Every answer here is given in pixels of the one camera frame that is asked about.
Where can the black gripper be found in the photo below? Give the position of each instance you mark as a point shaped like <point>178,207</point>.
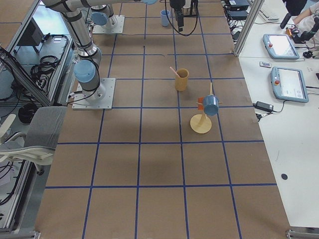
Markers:
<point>176,4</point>

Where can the light blue plastic cup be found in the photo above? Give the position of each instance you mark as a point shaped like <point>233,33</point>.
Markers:
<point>164,14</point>

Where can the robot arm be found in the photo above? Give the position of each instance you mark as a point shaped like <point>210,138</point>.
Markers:
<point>103,15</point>
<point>70,10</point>

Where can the bamboo chopstick holder cup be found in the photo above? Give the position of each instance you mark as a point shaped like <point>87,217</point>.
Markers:
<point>181,79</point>

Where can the orange mug on stand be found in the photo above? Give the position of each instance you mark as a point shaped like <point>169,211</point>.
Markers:
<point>200,103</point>

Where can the blue mug on stand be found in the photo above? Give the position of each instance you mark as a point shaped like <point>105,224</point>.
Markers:
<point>210,105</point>

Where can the white keyboard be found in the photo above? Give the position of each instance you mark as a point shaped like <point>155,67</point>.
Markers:
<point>267,14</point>

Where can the upper teach pendant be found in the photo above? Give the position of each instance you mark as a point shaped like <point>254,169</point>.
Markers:
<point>279,46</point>

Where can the teach pendant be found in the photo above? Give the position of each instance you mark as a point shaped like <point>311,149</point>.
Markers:
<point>279,46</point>
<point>289,84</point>

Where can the black power adapter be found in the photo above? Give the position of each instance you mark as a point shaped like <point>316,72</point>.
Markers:
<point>264,106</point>

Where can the lower teach pendant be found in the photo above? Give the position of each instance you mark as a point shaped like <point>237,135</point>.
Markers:
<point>289,84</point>

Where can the grey office chair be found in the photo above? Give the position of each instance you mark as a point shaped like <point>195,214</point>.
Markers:
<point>39,143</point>

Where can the black wire mug rack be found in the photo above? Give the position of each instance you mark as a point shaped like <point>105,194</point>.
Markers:
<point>190,9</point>

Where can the aluminium frame post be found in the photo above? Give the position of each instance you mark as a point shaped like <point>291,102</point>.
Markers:
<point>254,11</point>

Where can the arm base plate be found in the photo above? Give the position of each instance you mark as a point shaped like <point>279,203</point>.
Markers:
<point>101,99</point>
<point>116,30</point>

